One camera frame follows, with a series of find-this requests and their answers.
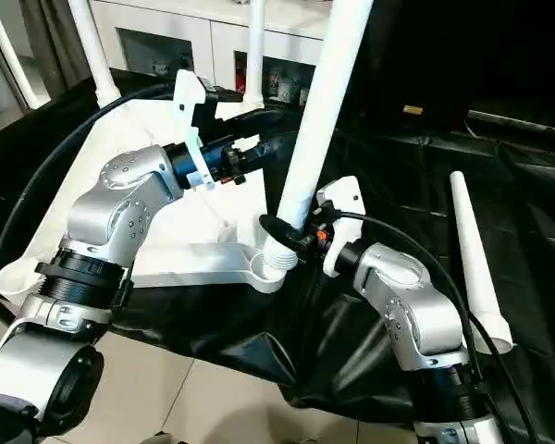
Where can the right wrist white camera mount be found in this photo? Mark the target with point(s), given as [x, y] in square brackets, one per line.
[347, 199]

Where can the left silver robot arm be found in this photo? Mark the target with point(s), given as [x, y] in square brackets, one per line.
[120, 185]

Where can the black backdrop cloth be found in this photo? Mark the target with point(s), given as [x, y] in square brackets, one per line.
[467, 46]

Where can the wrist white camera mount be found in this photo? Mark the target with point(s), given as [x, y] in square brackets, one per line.
[187, 97]
[347, 199]

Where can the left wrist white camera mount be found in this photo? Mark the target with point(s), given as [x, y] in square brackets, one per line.
[187, 97]

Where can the grey curtain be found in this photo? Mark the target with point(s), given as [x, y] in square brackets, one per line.
[51, 46]

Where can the small red packet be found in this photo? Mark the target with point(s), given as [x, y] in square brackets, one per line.
[238, 74]

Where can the white glass-door cabinet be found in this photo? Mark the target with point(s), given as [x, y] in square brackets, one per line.
[166, 18]

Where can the black shiny mat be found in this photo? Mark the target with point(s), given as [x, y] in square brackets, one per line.
[398, 162]

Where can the white plastic table leg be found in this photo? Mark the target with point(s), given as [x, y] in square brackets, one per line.
[255, 55]
[90, 46]
[324, 92]
[472, 254]

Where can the small pale label tag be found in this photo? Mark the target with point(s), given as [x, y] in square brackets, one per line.
[412, 109]

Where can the white plastic table top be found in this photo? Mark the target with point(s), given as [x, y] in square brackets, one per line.
[189, 263]

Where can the long black bar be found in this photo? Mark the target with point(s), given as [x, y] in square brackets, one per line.
[518, 121]

